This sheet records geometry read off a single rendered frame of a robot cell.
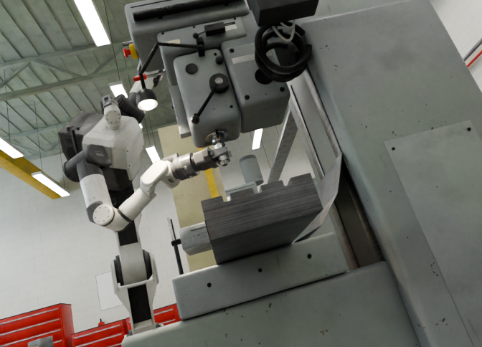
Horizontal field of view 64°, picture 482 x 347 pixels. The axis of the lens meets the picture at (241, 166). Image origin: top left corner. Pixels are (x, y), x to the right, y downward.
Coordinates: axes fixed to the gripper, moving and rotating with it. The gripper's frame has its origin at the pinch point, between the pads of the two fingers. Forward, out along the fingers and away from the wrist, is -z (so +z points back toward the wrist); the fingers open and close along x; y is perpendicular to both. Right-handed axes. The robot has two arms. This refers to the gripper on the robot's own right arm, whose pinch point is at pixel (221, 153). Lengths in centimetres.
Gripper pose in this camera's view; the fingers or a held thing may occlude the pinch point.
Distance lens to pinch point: 141.4
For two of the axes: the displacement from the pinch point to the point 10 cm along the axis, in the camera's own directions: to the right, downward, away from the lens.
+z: -9.3, 3.3, 1.7
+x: 2.7, 2.6, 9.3
